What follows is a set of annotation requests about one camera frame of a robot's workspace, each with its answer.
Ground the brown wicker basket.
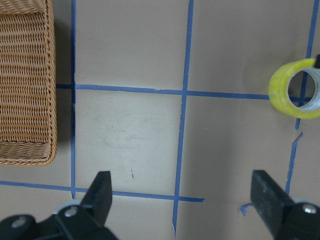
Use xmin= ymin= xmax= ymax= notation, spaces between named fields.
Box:
xmin=0 ymin=0 xmax=58 ymax=167

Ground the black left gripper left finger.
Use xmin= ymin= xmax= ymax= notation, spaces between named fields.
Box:
xmin=53 ymin=170 xmax=113 ymax=229

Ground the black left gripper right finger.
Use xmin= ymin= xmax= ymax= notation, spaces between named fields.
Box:
xmin=250 ymin=170 xmax=295 ymax=237

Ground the yellow tape roll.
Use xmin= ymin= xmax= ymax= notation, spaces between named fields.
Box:
xmin=268 ymin=58 xmax=320 ymax=120

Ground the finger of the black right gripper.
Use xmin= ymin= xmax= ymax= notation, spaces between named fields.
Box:
xmin=314 ymin=54 xmax=320 ymax=69

